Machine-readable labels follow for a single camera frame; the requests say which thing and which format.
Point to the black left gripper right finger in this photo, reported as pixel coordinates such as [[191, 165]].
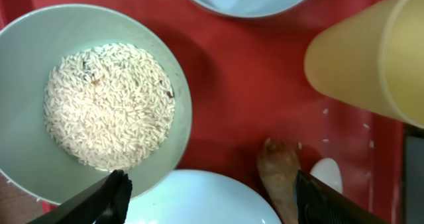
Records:
[[317, 203]]

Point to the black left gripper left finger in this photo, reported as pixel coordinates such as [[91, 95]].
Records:
[[105, 202]]

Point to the green bowl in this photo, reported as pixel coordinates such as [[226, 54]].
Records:
[[31, 46]]

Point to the white rice pile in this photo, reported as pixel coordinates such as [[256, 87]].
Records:
[[109, 106]]

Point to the yellow plastic cup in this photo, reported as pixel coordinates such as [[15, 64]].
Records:
[[373, 60]]

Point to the white plastic spoon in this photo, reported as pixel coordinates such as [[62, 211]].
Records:
[[327, 171]]

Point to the brown carrot piece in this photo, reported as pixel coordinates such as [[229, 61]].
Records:
[[277, 167]]

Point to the light blue plate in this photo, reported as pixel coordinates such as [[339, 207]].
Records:
[[195, 196]]

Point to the red plastic tray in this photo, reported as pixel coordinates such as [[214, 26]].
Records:
[[247, 84]]

